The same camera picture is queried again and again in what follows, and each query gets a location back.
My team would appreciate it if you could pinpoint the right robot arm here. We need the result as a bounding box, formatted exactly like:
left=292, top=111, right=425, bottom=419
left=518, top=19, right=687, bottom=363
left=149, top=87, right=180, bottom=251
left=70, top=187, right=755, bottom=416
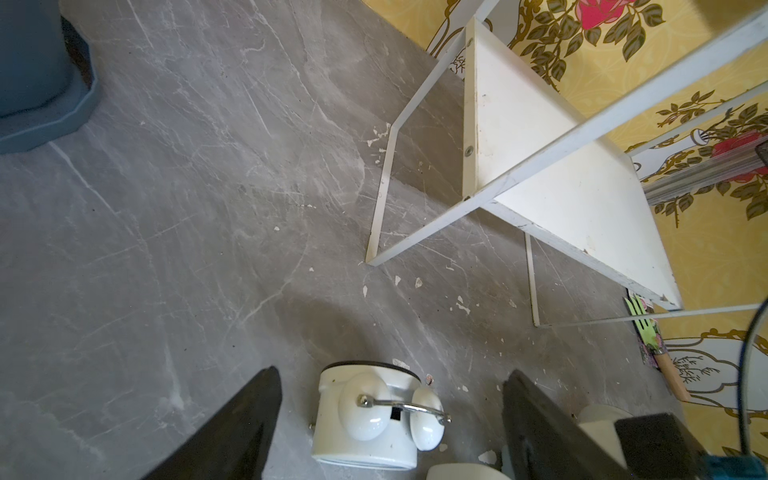
left=614, top=413, right=767, bottom=479

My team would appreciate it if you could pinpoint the white two-tier metal shelf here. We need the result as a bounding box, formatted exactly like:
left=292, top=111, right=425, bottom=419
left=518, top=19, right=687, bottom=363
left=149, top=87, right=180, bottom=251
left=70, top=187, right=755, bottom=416
left=365, top=1, right=767, bottom=319

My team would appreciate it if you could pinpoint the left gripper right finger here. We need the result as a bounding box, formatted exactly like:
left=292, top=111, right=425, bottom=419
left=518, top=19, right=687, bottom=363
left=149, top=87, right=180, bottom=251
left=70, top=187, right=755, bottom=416
left=502, top=370, right=632, bottom=479

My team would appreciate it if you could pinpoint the green garden fork tool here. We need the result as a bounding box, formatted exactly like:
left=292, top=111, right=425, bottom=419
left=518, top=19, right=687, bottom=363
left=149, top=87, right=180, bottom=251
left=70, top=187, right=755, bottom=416
left=625, top=290, right=692, bottom=402

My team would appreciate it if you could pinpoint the white twin-bell alarm clock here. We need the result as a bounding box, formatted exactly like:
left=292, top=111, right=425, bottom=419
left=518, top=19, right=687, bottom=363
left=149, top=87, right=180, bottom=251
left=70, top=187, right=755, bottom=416
left=311, top=361, right=452, bottom=471

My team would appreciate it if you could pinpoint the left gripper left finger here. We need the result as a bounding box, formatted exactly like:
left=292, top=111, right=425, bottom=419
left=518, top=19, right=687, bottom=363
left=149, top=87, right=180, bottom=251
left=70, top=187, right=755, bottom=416
left=145, top=366, right=282, bottom=479

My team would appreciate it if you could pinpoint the pink seed packet card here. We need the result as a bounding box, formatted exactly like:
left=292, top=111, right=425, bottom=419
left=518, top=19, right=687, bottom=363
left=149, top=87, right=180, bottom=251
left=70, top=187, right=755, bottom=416
left=625, top=290, right=666, bottom=370

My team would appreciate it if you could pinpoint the potted plant in grey pot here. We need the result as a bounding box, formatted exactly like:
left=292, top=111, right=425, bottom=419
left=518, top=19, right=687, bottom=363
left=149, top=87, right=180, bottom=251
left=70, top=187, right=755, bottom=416
left=1, top=1, right=101, bottom=154

